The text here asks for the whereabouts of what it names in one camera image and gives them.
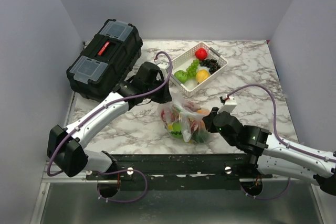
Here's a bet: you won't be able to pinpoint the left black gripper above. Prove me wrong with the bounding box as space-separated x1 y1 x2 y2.
144 76 172 104

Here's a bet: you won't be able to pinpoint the clear plastic bag of fruits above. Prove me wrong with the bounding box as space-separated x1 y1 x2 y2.
158 93 210 144

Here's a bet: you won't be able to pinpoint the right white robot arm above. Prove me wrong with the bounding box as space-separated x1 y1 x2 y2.
203 108 335 195

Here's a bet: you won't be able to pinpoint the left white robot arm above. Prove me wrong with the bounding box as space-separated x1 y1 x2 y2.
47 62 172 179

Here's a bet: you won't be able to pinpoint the green fake apple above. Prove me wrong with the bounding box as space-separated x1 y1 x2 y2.
174 70 188 83

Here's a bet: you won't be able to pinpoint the green fake grape bunch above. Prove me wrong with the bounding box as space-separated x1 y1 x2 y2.
185 59 200 79

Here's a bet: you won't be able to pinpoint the red fake apple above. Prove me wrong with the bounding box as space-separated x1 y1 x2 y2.
195 48 208 61

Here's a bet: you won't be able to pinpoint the dark purple fake grapes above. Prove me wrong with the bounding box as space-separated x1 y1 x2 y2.
199 59 221 74

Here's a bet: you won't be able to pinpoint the white perforated plastic basket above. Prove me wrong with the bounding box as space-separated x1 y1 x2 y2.
170 42 228 98

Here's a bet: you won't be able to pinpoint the black plastic toolbox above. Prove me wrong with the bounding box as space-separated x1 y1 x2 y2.
66 19 143 102

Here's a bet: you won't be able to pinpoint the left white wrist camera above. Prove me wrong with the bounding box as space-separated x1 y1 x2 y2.
157 62 170 79

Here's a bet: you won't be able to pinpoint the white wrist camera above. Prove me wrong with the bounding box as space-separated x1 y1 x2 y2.
157 62 170 79
217 97 237 113

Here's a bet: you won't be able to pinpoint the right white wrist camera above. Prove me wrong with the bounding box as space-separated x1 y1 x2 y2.
217 97 237 113

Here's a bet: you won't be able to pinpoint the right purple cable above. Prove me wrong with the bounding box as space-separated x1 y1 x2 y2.
219 84 336 163

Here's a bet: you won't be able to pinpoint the purple cable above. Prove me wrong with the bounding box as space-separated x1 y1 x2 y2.
219 84 336 163
46 51 173 177

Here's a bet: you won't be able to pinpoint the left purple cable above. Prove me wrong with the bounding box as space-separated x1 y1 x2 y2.
46 51 173 177

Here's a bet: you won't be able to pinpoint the black metal mounting rail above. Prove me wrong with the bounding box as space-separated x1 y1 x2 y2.
86 154 261 190

